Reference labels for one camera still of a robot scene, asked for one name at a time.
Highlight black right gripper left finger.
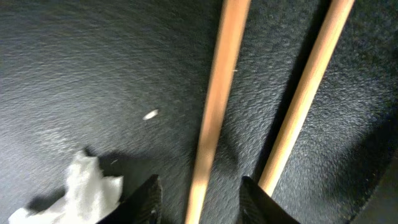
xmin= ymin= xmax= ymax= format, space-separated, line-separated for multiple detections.
xmin=98 ymin=174 xmax=162 ymax=224

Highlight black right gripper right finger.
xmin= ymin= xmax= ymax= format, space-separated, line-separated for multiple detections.
xmin=239 ymin=176 xmax=299 ymax=224

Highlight wooden chopstick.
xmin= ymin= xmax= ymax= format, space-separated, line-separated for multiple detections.
xmin=259 ymin=0 xmax=354 ymax=196
xmin=184 ymin=0 xmax=251 ymax=224

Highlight crumpled white paper napkin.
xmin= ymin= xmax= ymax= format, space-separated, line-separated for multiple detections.
xmin=8 ymin=151 xmax=124 ymax=224

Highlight round black tray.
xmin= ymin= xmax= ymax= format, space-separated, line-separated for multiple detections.
xmin=1 ymin=1 xmax=397 ymax=223

